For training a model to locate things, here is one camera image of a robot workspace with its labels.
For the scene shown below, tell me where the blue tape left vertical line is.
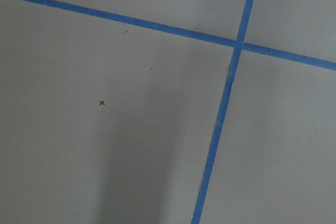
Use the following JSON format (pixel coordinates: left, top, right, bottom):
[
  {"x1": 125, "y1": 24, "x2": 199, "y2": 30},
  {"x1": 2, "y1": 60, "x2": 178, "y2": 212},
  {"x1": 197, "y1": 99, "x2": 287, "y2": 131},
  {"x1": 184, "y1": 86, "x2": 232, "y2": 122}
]
[{"x1": 191, "y1": 0, "x2": 254, "y2": 224}]

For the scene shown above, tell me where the blue tape lower horizontal line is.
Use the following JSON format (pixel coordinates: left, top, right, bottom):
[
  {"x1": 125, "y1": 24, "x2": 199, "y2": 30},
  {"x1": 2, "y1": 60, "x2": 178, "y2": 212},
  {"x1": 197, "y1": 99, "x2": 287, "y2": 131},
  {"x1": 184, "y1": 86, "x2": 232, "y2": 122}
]
[{"x1": 20, "y1": 0, "x2": 335, "y2": 70}]

